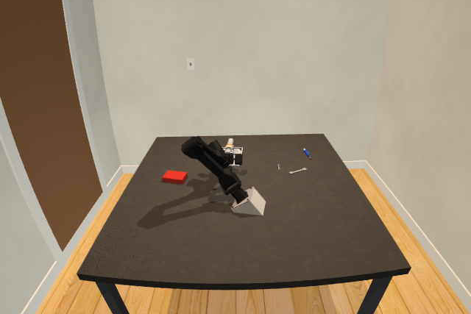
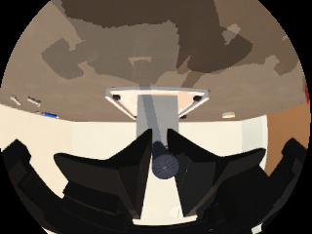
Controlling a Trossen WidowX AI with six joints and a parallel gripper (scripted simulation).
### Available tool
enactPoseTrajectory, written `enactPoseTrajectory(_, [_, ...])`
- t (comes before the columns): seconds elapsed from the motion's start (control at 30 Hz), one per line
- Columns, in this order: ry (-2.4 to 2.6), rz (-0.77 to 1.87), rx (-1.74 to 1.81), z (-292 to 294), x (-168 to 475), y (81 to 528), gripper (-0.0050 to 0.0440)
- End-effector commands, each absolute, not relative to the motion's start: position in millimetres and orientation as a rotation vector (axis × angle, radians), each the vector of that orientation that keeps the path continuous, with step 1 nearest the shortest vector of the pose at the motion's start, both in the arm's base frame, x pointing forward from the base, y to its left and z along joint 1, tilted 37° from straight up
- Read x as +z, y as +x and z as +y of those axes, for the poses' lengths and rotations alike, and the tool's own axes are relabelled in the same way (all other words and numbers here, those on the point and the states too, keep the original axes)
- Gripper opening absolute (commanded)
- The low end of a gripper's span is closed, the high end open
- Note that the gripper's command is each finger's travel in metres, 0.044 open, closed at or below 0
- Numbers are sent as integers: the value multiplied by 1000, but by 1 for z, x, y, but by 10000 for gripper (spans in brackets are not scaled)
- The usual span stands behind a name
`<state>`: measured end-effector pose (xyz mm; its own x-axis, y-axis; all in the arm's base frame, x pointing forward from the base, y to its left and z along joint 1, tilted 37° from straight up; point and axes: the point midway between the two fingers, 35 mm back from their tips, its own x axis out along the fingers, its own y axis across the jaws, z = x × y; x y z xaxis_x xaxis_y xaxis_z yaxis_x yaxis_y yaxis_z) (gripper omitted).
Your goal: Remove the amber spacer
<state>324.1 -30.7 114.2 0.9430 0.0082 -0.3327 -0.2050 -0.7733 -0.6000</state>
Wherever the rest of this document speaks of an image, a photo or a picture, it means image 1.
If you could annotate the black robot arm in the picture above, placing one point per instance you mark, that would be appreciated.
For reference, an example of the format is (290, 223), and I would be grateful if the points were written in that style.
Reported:
(214, 158)

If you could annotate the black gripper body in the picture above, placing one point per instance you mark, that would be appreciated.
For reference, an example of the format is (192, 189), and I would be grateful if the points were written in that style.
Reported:
(238, 159)

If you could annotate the red rectangular block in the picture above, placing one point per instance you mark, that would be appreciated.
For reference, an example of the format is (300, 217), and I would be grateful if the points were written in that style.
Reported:
(176, 177)

